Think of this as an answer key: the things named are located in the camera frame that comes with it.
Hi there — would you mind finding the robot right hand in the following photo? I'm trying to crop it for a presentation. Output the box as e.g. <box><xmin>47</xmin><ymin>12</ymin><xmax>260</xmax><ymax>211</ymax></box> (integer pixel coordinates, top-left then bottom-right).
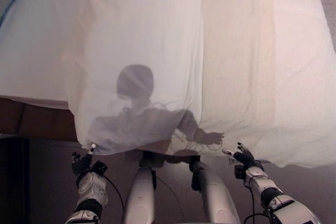
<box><xmin>222</xmin><ymin>142</ymin><xmax>256</xmax><ymax>167</ymax></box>

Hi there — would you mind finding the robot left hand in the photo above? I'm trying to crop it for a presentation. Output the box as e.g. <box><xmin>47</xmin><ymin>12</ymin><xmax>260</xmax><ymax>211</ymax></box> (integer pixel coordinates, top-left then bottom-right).
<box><xmin>71</xmin><ymin>143</ymin><xmax>98</xmax><ymax>177</ymax></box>

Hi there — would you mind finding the thin white top sheet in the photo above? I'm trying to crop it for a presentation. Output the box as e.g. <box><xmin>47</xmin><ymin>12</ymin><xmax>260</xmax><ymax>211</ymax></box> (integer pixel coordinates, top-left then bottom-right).
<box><xmin>59</xmin><ymin>0</ymin><xmax>205</xmax><ymax>156</ymax></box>

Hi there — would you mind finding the bed mattress with white sheet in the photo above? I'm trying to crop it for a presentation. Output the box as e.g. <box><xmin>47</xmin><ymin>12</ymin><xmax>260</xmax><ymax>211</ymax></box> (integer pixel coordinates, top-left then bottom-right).
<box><xmin>0</xmin><ymin>0</ymin><xmax>279</xmax><ymax>159</ymax></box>

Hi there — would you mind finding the robot left leg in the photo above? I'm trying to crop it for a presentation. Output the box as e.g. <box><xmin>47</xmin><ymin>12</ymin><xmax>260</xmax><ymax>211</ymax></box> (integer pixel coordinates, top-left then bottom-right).
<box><xmin>122</xmin><ymin>152</ymin><xmax>165</xmax><ymax>224</ymax></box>

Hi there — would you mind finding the white textured blanket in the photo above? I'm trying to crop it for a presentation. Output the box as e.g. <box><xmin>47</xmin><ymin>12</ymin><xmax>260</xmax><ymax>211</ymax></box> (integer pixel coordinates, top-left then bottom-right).
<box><xmin>271</xmin><ymin>0</ymin><xmax>336</xmax><ymax>169</ymax></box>

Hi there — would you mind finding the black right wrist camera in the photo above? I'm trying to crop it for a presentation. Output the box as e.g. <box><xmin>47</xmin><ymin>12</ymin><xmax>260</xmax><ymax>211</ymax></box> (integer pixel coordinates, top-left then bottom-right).
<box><xmin>234</xmin><ymin>164</ymin><xmax>245</xmax><ymax>180</ymax></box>

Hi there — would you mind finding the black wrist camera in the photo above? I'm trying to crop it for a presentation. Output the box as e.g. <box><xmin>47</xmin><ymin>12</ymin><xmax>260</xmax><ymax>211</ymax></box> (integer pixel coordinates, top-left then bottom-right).
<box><xmin>234</xmin><ymin>164</ymin><xmax>245</xmax><ymax>180</ymax></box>
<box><xmin>91</xmin><ymin>160</ymin><xmax>109</xmax><ymax>177</ymax></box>

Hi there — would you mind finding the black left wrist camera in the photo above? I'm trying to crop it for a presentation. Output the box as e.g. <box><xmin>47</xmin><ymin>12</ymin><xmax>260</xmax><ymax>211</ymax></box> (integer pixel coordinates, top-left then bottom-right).
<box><xmin>91</xmin><ymin>160</ymin><xmax>109</xmax><ymax>177</ymax></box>

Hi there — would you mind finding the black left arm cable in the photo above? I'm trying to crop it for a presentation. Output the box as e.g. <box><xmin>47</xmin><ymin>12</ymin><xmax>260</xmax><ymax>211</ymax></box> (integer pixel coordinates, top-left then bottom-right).
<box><xmin>103</xmin><ymin>173</ymin><xmax>124</xmax><ymax>212</ymax></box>

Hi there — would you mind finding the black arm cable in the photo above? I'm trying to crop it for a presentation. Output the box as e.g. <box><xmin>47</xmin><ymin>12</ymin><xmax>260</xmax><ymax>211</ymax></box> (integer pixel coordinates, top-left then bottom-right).
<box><xmin>243</xmin><ymin>182</ymin><xmax>268</xmax><ymax>224</ymax></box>
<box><xmin>103</xmin><ymin>173</ymin><xmax>124</xmax><ymax>212</ymax></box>

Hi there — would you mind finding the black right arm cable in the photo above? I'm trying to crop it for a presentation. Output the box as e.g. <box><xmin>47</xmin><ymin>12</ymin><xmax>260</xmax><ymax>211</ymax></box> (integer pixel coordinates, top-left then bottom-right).
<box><xmin>243</xmin><ymin>182</ymin><xmax>268</xmax><ymax>224</ymax></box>

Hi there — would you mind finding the brown bed frame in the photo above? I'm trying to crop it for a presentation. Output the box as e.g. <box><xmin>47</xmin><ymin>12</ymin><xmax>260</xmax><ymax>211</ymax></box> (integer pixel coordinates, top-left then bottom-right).
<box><xmin>0</xmin><ymin>97</ymin><xmax>81</xmax><ymax>143</ymax></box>

